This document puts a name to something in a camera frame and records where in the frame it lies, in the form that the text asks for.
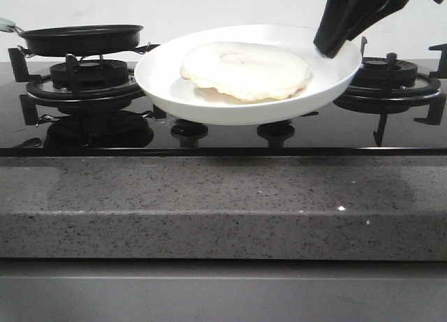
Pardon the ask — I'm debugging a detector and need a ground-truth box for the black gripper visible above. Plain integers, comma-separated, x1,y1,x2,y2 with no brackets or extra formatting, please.
314,0,445,58

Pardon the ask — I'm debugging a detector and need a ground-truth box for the fried egg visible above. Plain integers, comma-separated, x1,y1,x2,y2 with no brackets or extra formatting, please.
180,42,312,102

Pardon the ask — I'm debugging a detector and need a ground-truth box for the white plate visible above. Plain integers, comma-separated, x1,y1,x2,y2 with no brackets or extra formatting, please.
134,24,362,126

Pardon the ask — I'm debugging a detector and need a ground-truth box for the black frying pan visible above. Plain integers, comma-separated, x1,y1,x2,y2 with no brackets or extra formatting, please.
1,18,143,55

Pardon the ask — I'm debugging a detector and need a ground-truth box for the right black gas burner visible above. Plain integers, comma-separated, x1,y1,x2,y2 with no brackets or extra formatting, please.
351,57,418,89

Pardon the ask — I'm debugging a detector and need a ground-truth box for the black gas burner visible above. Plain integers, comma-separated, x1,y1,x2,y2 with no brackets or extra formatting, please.
351,57,418,89
50,60,129,90

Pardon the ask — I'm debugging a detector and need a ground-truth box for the right black pan support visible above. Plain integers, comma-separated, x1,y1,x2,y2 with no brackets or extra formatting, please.
331,36,447,148

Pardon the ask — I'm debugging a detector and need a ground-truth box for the black pan support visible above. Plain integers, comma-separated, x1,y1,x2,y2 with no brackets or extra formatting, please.
8,46,143,105
331,36,447,148

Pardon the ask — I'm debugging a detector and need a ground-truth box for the left black gas burner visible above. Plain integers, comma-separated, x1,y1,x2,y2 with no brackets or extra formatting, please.
50,60,129,90

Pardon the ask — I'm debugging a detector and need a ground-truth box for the black glass cooktop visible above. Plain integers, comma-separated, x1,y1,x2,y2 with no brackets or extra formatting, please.
1,62,446,157

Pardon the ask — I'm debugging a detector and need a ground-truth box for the left black pan support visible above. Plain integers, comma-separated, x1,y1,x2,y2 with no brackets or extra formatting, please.
8,46,143,105

